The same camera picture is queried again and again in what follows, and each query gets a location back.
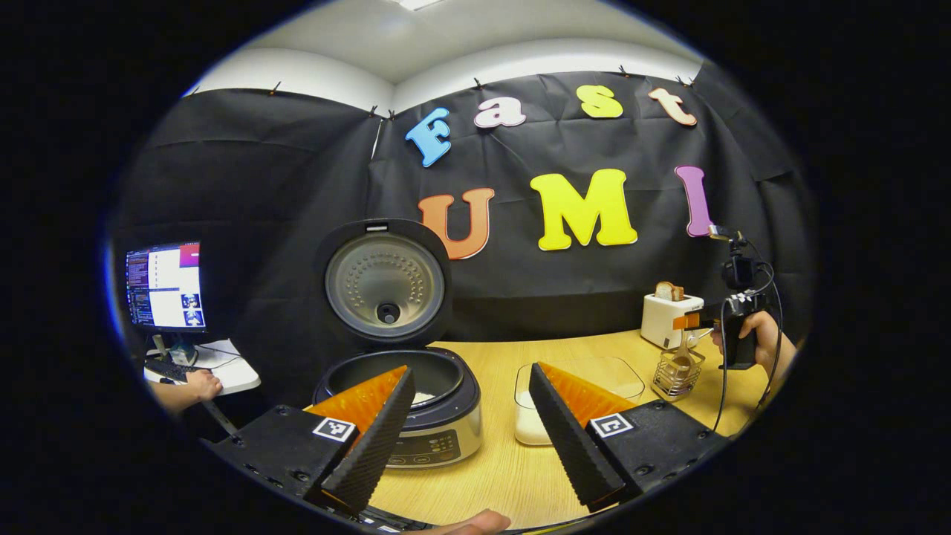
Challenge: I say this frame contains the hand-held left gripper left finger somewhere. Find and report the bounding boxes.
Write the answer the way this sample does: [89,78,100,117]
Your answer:
[215,364,417,513]

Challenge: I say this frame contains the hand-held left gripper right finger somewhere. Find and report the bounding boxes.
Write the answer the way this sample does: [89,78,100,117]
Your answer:
[528,362,729,512]

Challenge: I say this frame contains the wooden spoon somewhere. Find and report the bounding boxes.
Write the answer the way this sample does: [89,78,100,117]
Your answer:
[669,327,704,389]

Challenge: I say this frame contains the black and silver rice cooker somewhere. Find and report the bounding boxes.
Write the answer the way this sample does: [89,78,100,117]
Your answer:
[312,218,484,470]

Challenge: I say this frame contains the wire chopstick holder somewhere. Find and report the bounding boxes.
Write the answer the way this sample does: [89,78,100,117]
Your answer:
[652,349,707,402]

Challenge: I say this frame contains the white toaster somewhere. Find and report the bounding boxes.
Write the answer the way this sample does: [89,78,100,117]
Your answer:
[640,293,705,350]

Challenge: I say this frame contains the clear plastic container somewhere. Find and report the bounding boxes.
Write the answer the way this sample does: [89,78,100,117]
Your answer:
[514,357,646,447]

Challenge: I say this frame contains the white side table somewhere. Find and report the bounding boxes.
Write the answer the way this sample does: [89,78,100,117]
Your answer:
[145,340,262,396]

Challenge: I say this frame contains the black keyboard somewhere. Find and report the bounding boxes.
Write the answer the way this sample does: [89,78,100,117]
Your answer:
[143,358,212,383]

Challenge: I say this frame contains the computer monitor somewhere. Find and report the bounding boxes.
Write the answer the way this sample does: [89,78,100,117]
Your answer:
[125,241,207,333]

